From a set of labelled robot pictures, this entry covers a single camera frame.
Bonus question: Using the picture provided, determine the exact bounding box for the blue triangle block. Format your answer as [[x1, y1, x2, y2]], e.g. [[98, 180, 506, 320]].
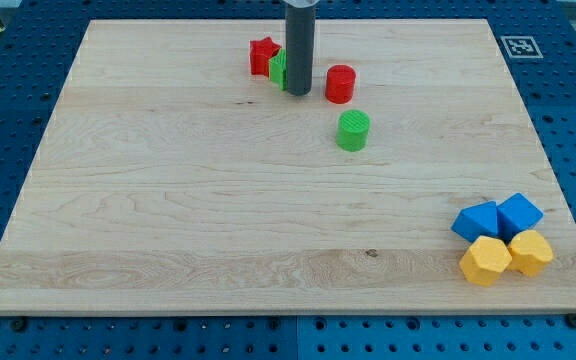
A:
[[451, 201, 499, 242]]

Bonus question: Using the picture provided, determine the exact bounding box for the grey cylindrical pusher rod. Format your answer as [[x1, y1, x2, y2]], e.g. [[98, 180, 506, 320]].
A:
[[284, 0, 317, 96]]

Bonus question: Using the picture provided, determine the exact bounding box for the yellow heart block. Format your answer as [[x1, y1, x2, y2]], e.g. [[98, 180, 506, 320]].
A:
[[507, 229, 554, 277]]

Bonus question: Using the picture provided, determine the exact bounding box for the red star block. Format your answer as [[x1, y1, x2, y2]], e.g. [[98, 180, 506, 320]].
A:
[[249, 37, 282, 77]]

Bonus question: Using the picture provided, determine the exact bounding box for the green cylinder block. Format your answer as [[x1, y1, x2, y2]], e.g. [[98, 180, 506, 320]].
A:
[[336, 109, 370, 152]]

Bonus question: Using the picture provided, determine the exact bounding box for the wooden board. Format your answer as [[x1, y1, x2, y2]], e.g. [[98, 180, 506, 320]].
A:
[[0, 19, 576, 316]]

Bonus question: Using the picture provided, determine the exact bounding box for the green star block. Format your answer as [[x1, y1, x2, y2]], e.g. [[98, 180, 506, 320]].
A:
[[268, 49, 286, 91]]

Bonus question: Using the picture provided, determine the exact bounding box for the red cylinder block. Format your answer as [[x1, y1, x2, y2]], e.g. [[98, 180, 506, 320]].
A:
[[325, 64, 356, 104]]

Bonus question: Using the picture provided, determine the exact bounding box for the white fiducial marker tag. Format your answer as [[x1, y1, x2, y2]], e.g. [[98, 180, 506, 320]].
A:
[[500, 35, 543, 59]]

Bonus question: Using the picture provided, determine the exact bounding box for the yellow hexagon block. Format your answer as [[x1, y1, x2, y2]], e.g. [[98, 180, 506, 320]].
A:
[[459, 236, 512, 286]]

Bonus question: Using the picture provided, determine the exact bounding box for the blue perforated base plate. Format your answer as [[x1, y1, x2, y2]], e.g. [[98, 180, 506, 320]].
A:
[[0, 1, 576, 359]]

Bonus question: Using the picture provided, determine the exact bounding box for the blue cube block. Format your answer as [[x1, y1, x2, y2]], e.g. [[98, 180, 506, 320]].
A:
[[497, 193, 543, 243]]

